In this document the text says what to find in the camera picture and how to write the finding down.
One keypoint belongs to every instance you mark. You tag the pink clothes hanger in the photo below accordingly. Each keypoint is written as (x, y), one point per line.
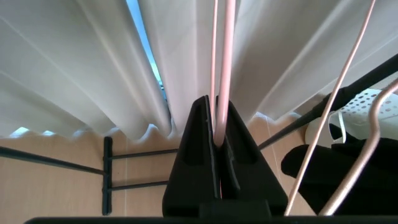
(225, 93)
(357, 168)

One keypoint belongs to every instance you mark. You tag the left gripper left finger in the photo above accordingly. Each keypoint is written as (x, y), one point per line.
(189, 186)

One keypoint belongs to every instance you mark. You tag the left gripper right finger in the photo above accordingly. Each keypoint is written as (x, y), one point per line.
(255, 186)

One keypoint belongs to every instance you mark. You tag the white laundry basket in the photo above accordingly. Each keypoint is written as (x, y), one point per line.
(351, 119)

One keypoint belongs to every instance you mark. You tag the black clothes rack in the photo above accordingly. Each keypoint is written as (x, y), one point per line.
(107, 174)

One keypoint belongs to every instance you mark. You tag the black garment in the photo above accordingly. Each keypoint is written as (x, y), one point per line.
(326, 180)

